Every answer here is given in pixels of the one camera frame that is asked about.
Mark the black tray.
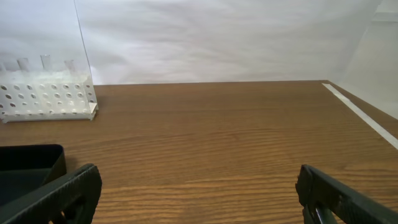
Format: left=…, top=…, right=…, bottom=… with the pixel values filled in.
left=0, top=144, right=68, bottom=206

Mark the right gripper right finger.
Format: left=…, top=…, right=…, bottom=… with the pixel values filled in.
left=295, top=164, right=398, bottom=224

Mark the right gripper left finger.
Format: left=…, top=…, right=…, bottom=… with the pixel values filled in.
left=0, top=164, right=103, bottom=224

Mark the white test tube rack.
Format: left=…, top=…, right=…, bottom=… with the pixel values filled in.
left=0, top=70, right=100, bottom=124

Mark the clear test tube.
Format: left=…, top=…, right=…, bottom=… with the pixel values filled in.
left=40, top=54, right=52, bottom=72
left=17, top=57, right=30, bottom=73

